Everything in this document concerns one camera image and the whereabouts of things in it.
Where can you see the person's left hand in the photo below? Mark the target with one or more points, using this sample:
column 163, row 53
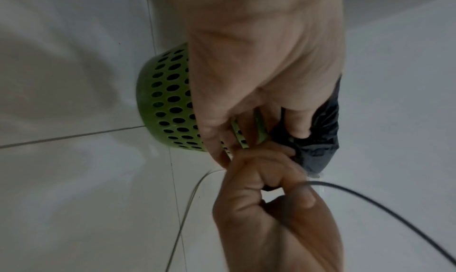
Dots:
column 267, row 54

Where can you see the person's right hand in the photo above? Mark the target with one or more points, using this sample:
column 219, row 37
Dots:
column 270, row 231

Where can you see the green perforated waste basket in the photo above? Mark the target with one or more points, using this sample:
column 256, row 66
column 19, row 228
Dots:
column 164, row 102

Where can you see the black garbage bag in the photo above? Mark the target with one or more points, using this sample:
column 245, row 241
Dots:
column 322, row 141

